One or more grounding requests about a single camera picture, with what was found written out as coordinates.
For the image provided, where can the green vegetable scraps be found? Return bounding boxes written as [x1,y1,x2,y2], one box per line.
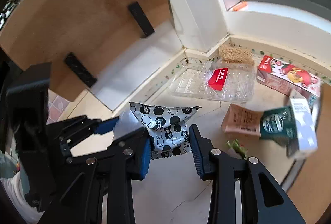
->
[226,139,248,160]

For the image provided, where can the black white dotted wrapper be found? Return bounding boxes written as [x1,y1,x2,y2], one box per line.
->
[113,102,199,160]

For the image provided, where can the brown paper snack box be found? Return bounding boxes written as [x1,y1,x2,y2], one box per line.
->
[221,104,263,138]

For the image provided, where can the clear plastic tray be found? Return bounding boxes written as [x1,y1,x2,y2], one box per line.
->
[168,60,255,103]

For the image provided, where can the red card label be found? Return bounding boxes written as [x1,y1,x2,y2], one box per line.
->
[207,68,228,91]

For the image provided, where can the red juice carton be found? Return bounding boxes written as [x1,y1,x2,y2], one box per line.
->
[256,55,321,108]

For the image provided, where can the bundle of toothpicks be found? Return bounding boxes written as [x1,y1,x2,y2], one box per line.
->
[219,44,255,66]

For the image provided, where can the wooden cutting board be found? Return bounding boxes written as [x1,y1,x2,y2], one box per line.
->
[1,0,170,101]

